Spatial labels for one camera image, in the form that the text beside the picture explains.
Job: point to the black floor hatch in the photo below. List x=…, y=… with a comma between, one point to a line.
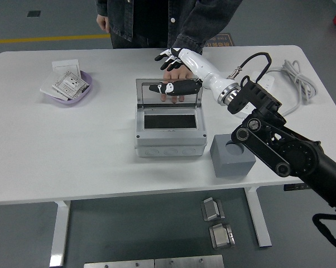
x=33, y=14

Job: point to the white table leg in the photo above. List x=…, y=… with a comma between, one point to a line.
x=264, y=234
x=59, y=237

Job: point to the metal base plate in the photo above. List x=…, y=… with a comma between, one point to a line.
x=117, y=264
x=189, y=262

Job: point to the white wall switch plate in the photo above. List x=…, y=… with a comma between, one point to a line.
x=64, y=65

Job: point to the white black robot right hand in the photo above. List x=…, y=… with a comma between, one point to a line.
x=201, y=67

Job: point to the purple plastic tray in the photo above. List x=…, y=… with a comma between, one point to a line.
x=70, y=102

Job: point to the person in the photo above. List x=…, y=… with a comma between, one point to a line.
x=151, y=22

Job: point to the person's left forearm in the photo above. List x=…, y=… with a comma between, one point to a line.
x=201, y=28

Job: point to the person's right hand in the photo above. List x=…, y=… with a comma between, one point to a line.
x=102, y=22

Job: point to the grey cube with round hole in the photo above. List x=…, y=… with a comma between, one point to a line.
x=229, y=167

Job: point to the white power strip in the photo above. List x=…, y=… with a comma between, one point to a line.
x=267, y=82

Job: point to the grey junction box clear lid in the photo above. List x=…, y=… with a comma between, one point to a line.
x=170, y=143

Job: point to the small metal block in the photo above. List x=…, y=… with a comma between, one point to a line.
x=211, y=210
x=221, y=237

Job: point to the plain white panel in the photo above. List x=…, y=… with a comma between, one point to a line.
x=48, y=85

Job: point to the person's left hand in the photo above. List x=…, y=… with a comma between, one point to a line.
x=179, y=75

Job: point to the printed white socket panel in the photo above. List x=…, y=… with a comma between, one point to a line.
x=70, y=83

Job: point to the brown floor sign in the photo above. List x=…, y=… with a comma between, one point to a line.
x=223, y=42

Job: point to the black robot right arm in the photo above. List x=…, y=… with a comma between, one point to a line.
x=296, y=156

